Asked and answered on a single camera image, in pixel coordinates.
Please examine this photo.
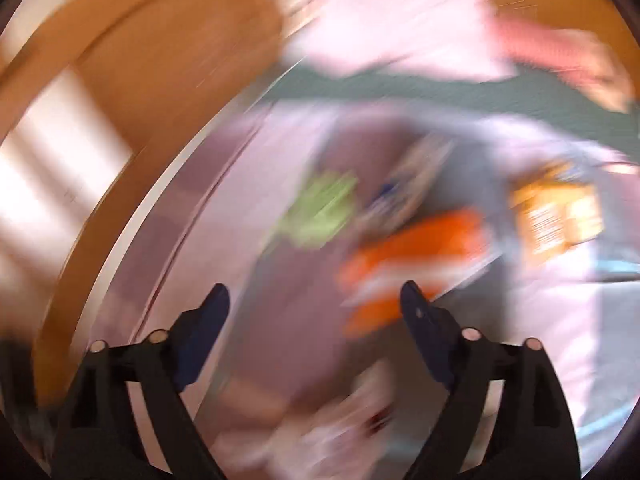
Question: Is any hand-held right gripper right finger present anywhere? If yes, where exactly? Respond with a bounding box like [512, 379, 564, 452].
[400, 280, 583, 480]

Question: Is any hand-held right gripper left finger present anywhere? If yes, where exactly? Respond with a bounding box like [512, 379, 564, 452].
[50, 282, 232, 480]

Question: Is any orange white wrapper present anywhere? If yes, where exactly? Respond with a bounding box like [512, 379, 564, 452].
[337, 207, 493, 338]

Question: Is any pink grey checked sheet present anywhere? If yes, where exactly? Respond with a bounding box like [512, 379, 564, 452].
[70, 100, 640, 480]

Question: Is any blue white wrapper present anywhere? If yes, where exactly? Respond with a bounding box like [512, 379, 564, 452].
[360, 135, 456, 231]

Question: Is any green wrapper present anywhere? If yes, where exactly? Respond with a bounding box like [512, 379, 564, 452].
[272, 170, 361, 248]

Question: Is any orange yellow snack packet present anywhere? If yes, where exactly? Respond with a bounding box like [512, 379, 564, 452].
[510, 160, 603, 266]

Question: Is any green patterned bed mat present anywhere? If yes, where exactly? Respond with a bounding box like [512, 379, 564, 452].
[260, 67, 640, 171]

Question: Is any pink pillow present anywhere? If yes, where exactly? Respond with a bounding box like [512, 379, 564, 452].
[285, 0, 516, 81]

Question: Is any red striped plush toy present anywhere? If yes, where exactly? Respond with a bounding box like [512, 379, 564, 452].
[495, 15, 631, 111]

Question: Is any wooden bunk bed frame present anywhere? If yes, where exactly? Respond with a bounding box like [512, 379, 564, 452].
[0, 0, 640, 411]

